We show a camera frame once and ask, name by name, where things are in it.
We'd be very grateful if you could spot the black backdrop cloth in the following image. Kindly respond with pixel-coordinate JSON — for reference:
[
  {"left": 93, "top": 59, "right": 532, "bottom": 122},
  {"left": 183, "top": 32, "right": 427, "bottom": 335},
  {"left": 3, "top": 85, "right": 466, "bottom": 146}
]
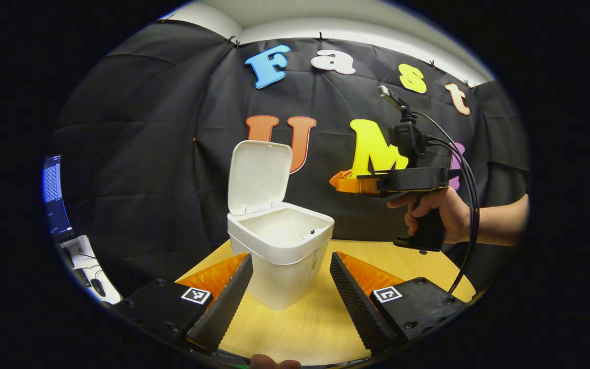
[{"left": 44, "top": 19, "right": 531, "bottom": 298}]

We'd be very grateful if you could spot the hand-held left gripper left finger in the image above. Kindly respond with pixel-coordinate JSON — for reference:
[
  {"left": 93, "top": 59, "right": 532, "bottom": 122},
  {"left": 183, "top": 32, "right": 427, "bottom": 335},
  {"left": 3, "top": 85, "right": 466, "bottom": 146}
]
[{"left": 115, "top": 252, "right": 255, "bottom": 355}]

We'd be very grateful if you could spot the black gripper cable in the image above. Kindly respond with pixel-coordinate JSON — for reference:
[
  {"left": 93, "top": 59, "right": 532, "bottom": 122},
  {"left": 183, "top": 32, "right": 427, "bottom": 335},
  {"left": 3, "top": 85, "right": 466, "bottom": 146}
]
[{"left": 412, "top": 110, "right": 481, "bottom": 296}]

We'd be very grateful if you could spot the wooden desktop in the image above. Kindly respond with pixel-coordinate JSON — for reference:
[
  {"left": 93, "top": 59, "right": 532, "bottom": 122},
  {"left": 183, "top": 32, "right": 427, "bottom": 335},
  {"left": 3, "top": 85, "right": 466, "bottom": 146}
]
[{"left": 175, "top": 238, "right": 477, "bottom": 367}]

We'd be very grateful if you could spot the computer monitor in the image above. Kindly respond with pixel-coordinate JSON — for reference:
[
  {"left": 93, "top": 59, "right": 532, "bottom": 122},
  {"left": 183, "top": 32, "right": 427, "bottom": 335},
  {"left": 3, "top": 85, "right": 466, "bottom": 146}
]
[{"left": 43, "top": 155, "right": 74, "bottom": 241}]

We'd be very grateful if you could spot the white desktop garbage bin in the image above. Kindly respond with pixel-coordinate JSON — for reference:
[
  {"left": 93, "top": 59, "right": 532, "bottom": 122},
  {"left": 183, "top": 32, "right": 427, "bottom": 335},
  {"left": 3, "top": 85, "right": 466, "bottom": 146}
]
[{"left": 226, "top": 140, "right": 335, "bottom": 311}]

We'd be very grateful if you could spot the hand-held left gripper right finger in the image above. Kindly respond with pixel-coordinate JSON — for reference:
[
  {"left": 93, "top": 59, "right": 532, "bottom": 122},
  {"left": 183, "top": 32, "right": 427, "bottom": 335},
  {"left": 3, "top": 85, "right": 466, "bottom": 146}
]
[{"left": 329, "top": 251, "right": 471, "bottom": 355}]

